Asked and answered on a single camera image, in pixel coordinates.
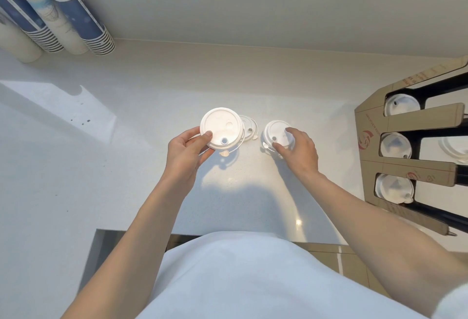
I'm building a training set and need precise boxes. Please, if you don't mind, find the person's left hand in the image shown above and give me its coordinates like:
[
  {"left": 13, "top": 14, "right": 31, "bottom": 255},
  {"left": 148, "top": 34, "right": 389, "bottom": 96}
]
[{"left": 165, "top": 126, "right": 216, "bottom": 192}]

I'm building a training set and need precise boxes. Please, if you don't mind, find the stack of white lids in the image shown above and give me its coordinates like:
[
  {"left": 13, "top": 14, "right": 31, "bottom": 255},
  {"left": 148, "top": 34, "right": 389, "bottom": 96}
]
[
  {"left": 374, "top": 173, "right": 415, "bottom": 205},
  {"left": 383, "top": 93, "right": 421, "bottom": 117},
  {"left": 438, "top": 135, "right": 468, "bottom": 164},
  {"left": 379, "top": 132, "right": 413, "bottom": 160}
]

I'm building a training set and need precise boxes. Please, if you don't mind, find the small white cup lid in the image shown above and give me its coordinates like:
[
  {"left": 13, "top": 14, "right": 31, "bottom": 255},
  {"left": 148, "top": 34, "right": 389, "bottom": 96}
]
[{"left": 260, "top": 120, "right": 295, "bottom": 156}]

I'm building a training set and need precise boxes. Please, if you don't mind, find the person's right hand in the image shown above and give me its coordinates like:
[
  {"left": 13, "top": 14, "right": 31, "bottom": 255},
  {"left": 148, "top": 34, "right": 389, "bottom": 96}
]
[{"left": 272, "top": 127, "right": 320, "bottom": 181}]

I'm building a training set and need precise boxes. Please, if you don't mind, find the stack of white paper cups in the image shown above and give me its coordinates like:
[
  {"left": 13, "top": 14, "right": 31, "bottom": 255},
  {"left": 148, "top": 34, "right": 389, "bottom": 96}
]
[
  {"left": 25, "top": 0, "right": 88, "bottom": 56},
  {"left": 0, "top": 19, "right": 43, "bottom": 64}
]

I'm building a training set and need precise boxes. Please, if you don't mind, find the cardboard lid dispenser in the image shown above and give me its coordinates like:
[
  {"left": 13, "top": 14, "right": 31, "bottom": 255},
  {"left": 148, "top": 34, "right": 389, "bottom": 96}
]
[{"left": 354, "top": 55, "right": 468, "bottom": 237}]

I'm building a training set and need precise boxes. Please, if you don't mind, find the person's right forearm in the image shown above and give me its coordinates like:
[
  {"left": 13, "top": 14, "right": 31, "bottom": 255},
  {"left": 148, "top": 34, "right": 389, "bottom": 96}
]
[{"left": 303, "top": 172, "right": 468, "bottom": 316}]

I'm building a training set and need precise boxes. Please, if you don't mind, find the white shirt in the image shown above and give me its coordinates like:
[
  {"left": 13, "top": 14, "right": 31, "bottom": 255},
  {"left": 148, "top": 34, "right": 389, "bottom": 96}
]
[{"left": 136, "top": 231, "right": 468, "bottom": 319}]

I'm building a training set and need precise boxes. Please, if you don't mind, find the stack of blue paper cups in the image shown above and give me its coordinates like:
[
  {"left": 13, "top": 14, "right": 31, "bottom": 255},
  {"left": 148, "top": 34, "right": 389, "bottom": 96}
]
[
  {"left": 0, "top": 0, "right": 65, "bottom": 53},
  {"left": 40, "top": 0, "right": 116, "bottom": 56}
]

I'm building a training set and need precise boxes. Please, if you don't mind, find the large white cup lid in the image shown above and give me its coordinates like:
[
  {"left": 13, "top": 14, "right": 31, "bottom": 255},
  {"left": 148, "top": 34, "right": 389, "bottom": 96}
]
[{"left": 200, "top": 107, "right": 245, "bottom": 158}]

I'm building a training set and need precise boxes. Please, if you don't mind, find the person's left forearm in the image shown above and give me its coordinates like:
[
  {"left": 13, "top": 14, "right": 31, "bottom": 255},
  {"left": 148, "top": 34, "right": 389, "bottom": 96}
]
[{"left": 61, "top": 176, "right": 201, "bottom": 319}]

